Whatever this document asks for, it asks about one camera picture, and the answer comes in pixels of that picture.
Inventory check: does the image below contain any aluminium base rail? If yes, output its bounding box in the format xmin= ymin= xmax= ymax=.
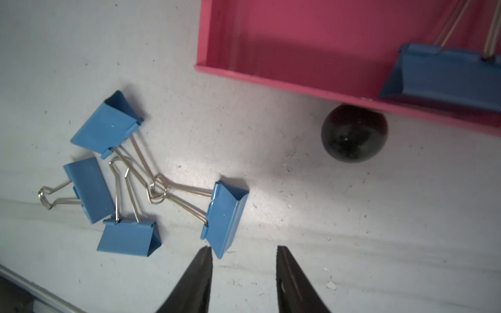
xmin=1 ymin=265 xmax=84 ymax=312

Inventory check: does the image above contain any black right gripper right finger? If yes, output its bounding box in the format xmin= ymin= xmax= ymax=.
xmin=276 ymin=246 xmax=330 ymax=312

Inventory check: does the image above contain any pink bottom drawer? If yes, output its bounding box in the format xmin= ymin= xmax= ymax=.
xmin=194 ymin=0 xmax=501 ymax=164

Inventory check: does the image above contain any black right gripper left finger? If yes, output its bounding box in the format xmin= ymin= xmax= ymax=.
xmin=157 ymin=246 xmax=213 ymax=312

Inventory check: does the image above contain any blue binder clip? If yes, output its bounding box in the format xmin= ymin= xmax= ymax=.
xmin=70 ymin=90 xmax=167 ymax=204
xmin=38 ymin=156 xmax=115 ymax=224
xmin=152 ymin=173 xmax=249 ymax=259
xmin=97 ymin=157 xmax=162 ymax=257
xmin=379 ymin=1 xmax=500 ymax=113

